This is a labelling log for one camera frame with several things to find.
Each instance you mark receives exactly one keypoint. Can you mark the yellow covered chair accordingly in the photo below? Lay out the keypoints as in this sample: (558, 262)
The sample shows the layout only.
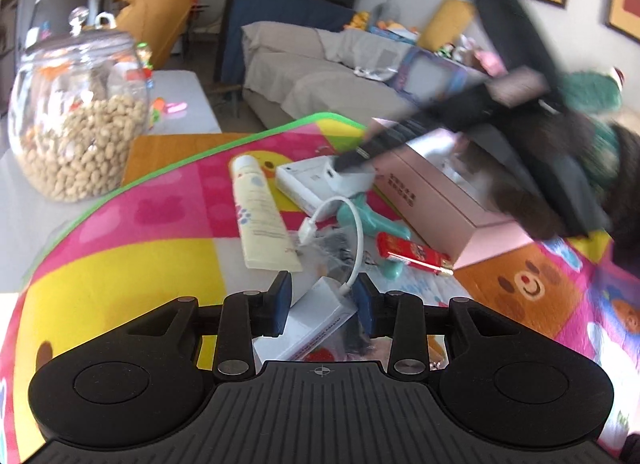
(150, 3)

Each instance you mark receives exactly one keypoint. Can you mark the yellow pillow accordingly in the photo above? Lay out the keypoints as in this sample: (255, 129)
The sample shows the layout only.
(442, 23)

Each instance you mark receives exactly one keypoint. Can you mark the colourful cartoon play mat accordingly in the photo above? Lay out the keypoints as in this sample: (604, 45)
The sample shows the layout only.
(150, 254)

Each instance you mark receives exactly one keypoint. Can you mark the cream lotion tube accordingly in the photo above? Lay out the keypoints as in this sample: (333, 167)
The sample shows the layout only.
(260, 214)

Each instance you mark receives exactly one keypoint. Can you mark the orange carrot toy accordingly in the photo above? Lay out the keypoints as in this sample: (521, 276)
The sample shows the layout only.
(157, 111)

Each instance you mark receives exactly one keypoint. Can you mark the person's right hand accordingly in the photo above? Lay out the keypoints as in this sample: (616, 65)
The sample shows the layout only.
(530, 178)

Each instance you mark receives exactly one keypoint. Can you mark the red and gold small case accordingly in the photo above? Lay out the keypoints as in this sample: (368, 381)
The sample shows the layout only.
(410, 251)

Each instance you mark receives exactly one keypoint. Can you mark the glass jar of peanuts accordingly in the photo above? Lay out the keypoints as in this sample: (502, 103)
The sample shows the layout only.
(75, 133)

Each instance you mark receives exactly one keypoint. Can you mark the small pink item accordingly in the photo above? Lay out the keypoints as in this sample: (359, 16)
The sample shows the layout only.
(177, 107)

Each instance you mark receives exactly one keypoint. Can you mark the orange plush toy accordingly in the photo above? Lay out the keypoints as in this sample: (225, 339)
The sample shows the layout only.
(360, 19)

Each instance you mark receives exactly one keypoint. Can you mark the person's right forearm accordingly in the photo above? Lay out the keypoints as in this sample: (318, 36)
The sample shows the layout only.
(627, 194)

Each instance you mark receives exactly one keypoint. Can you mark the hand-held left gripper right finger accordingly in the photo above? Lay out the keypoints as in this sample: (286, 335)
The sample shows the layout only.
(364, 309)

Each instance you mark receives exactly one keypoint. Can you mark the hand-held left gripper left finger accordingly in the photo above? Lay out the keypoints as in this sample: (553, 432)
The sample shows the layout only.
(281, 306)

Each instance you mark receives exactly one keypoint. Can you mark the green plush toy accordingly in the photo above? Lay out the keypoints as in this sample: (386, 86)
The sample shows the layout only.
(585, 88)

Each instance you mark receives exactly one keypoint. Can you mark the white plug adapter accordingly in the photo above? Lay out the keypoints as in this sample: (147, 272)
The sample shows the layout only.
(310, 319)

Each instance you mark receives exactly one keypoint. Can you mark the pink cardboard box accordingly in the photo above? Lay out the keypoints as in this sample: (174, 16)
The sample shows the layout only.
(435, 204)

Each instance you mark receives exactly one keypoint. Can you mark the purple framed toy box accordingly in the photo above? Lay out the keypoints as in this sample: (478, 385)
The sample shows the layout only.
(430, 76)

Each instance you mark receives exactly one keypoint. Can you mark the white rounded charger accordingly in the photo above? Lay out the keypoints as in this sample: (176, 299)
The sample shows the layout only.
(350, 184)

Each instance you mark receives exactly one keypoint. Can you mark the teal plastic toy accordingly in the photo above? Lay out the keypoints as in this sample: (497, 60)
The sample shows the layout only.
(372, 224)

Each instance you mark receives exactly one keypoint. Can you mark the white flat box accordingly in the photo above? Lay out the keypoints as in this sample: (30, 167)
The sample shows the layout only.
(300, 183)

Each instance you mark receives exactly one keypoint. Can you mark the dark metal chair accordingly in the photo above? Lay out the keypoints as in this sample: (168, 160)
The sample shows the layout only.
(197, 23)

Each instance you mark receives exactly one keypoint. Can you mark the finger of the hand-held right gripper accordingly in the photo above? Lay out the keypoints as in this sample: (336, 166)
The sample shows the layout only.
(425, 113)
(360, 158)

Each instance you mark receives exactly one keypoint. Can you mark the beige sofa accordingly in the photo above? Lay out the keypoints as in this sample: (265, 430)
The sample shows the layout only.
(310, 73)

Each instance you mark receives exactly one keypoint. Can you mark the plastic bag with dark item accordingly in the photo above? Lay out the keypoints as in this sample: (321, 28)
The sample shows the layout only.
(332, 246)

